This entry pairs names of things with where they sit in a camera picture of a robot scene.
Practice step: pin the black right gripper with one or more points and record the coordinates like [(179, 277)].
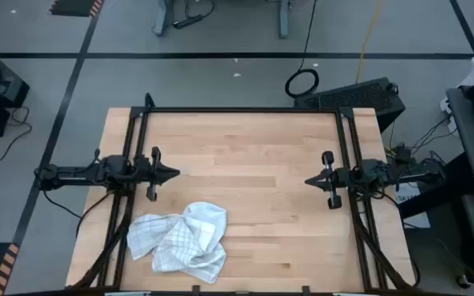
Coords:
[(344, 180)]

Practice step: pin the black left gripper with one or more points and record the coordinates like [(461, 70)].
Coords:
[(141, 172)]

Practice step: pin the white checked kitchen towel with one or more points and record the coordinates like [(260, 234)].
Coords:
[(187, 242)]

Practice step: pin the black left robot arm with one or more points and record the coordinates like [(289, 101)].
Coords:
[(76, 174)]

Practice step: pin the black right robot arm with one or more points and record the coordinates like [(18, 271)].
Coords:
[(401, 176)]

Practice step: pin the black power adapter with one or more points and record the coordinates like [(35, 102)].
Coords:
[(403, 154)]

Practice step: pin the white printed paper sheet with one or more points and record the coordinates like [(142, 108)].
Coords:
[(407, 193)]

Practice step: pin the black desk base beam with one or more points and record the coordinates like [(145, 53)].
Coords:
[(447, 193)]

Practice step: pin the white power strip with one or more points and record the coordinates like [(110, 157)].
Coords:
[(447, 107)]

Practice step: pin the black power strip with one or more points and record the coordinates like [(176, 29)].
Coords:
[(187, 21)]

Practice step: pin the grey desk leg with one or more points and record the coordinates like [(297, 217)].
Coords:
[(163, 16), (283, 20)]

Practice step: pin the black caster wheel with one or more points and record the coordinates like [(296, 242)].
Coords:
[(463, 281)]

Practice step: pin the black metal table frame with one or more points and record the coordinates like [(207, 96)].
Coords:
[(241, 109)]

